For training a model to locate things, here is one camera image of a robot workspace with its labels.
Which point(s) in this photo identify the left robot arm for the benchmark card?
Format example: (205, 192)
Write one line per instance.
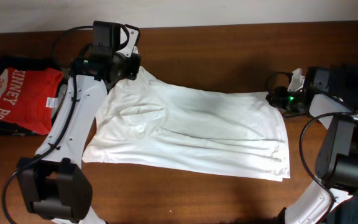
(52, 183)

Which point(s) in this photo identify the grey garment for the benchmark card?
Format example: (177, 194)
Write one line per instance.
(60, 97)

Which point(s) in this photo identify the red printed t-shirt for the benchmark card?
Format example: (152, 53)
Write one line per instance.
(28, 96)

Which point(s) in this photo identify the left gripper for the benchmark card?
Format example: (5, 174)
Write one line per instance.
(130, 71)

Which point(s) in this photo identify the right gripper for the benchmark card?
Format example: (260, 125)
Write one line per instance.
(278, 100)

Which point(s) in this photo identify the white t-shirt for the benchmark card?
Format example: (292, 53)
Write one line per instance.
(152, 123)

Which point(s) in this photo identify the black garment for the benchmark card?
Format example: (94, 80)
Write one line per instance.
(21, 63)

